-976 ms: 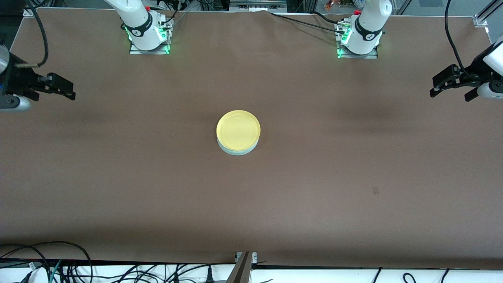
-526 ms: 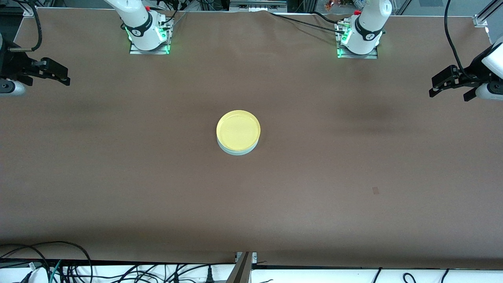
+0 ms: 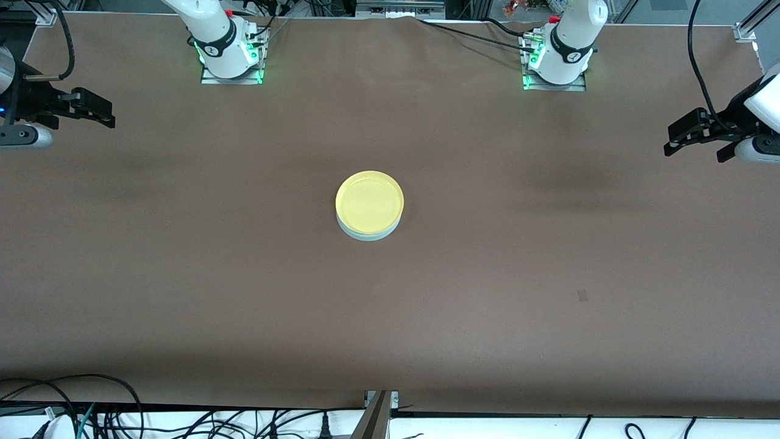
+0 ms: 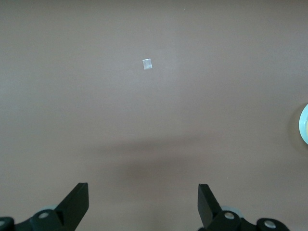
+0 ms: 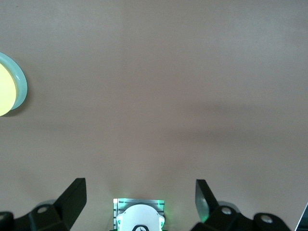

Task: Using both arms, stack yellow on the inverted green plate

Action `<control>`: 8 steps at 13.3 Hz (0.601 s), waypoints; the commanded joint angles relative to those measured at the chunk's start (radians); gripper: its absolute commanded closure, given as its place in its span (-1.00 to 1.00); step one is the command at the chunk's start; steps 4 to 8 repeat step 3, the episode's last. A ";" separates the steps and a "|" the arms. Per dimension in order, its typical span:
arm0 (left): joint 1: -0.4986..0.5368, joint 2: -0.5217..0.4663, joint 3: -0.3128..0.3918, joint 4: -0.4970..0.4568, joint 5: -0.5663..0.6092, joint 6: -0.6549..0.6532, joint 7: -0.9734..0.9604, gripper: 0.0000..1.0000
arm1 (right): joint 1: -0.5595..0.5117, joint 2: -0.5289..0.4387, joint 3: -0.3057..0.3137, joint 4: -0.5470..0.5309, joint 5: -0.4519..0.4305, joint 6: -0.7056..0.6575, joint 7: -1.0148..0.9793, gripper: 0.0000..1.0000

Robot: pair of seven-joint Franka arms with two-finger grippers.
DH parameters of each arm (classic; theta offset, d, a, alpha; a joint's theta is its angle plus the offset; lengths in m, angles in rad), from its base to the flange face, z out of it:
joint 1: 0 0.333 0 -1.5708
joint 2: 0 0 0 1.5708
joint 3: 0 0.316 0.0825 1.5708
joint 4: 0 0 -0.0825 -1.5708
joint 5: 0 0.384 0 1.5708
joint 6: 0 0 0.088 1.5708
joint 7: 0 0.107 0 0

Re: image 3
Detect yellow round plate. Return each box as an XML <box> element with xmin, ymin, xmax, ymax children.
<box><xmin>335</xmin><ymin>171</ymin><xmax>405</xmax><ymax>236</ymax></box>

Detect pale green round plate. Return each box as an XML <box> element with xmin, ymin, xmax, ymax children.
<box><xmin>336</xmin><ymin>207</ymin><xmax>403</xmax><ymax>243</ymax></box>

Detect colourful background toys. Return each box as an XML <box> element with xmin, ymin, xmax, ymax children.
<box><xmin>503</xmin><ymin>0</ymin><xmax>567</xmax><ymax>16</ymax></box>

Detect brown table cover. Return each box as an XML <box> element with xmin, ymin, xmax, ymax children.
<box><xmin>0</xmin><ymin>12</ymin><xmax>780</xmax><ymax>418</ymax></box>

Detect aluminium profile beam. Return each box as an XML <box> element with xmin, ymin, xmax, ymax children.
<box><xmin>350</xmin><ymin>390</ymin><xmax>400</xmax><ymax>439</ymax></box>

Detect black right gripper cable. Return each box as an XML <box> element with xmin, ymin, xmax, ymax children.
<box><xmin>24</xmin><ymin>0</ymin><xmax>76</xmax><ymax>82</ymax></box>

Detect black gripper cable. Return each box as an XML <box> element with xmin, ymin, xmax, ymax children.
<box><xmin>687</xmin><ymin>0</ymin><xmax>729</xmax><ymax>132</ymax></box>
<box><xmin>24</xmin><ymin>0</ymin><xmax>76</xmax><ymax>82</ymax></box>

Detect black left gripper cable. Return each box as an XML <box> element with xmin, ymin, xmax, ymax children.
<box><xmin>687</xmin><ymin>0</ymin><xmax>729</xmax><ymax>132</ymax></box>

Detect aluminium frame corner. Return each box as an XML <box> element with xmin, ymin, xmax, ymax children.
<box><xmin>734</xmin><ymin>0</ymin><xmax>780</xmax><ymax>43</ymax></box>
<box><xmin>24</xmin><ymin>0</ymin><xmax>59</xmax><ymax>28</ymax></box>

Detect black arm base cables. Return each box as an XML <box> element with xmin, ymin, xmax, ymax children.
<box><xmin>232</xmin><ymin>0</ymin><xmax>292</xmax><ymax>43</ymax></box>

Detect short black table cable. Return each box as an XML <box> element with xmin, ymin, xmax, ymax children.
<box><xmin>486</xmin><ymin>17</ymin><xmax>528</xmax><ymax>36</ymax></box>

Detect long black table cable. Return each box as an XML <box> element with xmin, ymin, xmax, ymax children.
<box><xmin>417</xmin><ymin>18</ymin><xmax>537</xmax><ymax>52</ymax></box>

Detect large looped black cable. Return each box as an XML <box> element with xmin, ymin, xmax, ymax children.
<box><xmin>0</xmin><ymin>373</ymin><xmax>144</xmax><ymax>439</ymax></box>

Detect small looped black cable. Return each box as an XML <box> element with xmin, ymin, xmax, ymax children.
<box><xmin>0</xmin><ymin>381</ymin><xmax>80</xmax><ymax>439</ymax></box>

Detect green cable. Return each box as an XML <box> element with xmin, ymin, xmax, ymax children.
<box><xmin>76</xmin><ymin>402</ymin><xmax>96</xmax><ymax>439</ymax></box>

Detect silver metal rail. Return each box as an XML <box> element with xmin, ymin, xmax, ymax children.
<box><xmin>355</xmin><ymin>0</ymin><xmax>445</xmax><ymax>19</ymax></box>

